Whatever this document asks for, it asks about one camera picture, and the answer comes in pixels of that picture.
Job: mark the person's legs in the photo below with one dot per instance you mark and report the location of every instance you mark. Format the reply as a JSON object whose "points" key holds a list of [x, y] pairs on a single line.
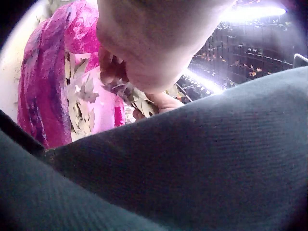
{"points": [[182, 168]]}

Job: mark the pink plastic bag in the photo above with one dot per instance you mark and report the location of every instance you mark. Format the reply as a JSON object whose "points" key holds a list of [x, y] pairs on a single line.
{"points": [[41, 91]]}

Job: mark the white basin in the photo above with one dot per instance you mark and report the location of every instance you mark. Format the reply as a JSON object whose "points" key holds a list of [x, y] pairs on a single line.
{"points": [[9, 69]]}

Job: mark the person's left hand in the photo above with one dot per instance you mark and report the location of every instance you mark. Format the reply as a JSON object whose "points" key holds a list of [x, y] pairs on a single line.
{"points": [[154, 36]]}

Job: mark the handful of dried leaves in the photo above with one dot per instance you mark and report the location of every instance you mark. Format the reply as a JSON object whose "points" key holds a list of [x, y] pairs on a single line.
{"points": [[139, 101]]}

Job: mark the person's left thumb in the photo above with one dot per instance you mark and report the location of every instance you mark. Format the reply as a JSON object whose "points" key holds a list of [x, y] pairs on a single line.
{"points": [[167, 102]]}

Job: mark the pile of dried leaves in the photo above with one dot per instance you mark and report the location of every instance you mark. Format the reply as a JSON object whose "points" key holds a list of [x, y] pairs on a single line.
{"points": [[81, 103]]}

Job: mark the person's left fingers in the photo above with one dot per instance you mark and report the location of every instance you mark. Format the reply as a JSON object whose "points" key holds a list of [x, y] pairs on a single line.
{"points": [[112, 65]]}

